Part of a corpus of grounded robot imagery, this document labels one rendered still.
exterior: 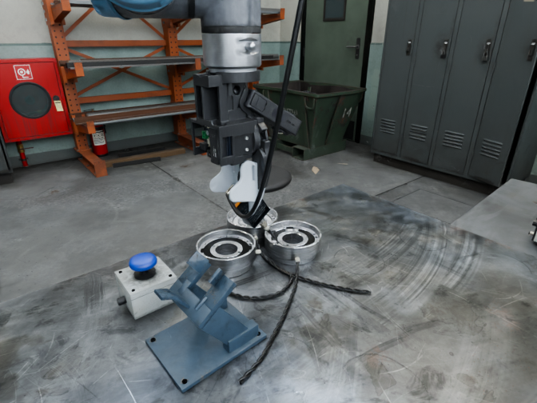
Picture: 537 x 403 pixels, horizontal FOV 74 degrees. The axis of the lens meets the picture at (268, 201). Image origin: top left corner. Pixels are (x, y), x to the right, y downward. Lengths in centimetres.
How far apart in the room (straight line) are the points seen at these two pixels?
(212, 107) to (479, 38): 294
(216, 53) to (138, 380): 40
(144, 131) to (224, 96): 408
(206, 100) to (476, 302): 50
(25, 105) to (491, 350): 390
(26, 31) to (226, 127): 383
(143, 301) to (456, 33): 313
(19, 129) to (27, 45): 78
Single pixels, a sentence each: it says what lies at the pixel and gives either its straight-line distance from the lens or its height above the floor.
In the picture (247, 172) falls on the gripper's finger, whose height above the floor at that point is 100.
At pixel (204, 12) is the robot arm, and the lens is 48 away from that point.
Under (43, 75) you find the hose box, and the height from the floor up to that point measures 86.
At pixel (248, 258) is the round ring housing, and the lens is 61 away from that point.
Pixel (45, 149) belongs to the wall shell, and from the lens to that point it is 434.
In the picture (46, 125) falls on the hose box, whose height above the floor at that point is 41.
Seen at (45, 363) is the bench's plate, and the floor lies 80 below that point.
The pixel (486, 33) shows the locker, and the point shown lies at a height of 120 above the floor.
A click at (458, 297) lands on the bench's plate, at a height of 80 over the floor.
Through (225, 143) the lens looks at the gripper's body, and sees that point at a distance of 48.
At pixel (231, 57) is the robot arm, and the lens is 47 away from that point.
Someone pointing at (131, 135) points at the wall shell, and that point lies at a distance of 451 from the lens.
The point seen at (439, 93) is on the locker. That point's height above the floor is 75.
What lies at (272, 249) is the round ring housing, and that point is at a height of 83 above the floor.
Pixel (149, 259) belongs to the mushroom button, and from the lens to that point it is 56.
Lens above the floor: 117
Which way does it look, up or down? 25 degrees down
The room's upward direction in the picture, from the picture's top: straight up
